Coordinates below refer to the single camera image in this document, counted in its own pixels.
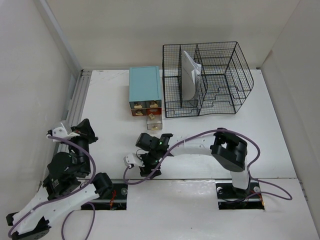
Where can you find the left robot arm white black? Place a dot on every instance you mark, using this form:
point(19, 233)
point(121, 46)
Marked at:
point(72, 181)

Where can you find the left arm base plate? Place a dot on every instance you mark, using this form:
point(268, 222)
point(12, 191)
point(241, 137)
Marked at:
point(115, 201)

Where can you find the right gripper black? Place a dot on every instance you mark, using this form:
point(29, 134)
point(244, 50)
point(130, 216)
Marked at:
point(146, 171)

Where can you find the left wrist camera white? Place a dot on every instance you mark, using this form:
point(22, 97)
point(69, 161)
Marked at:
point(62, 130)

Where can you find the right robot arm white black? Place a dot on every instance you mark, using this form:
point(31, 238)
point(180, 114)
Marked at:
point(229, 150)

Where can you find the aluminium rail frame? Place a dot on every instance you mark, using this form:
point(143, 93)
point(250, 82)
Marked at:
point(74, 115)

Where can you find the teal mini drawer chest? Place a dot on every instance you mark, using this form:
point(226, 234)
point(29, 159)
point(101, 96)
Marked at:
point(145, 95)

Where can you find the white spiral notebook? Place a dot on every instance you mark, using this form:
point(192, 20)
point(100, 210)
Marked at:
point(190, 77)

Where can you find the black wire mesh organizer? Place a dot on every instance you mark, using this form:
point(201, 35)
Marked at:
point(224, 84)

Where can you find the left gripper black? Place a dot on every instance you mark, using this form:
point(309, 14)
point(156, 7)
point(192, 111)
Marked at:
point(86, 131)

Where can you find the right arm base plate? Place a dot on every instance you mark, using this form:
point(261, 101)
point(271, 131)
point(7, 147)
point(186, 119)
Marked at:
point(231, 198)

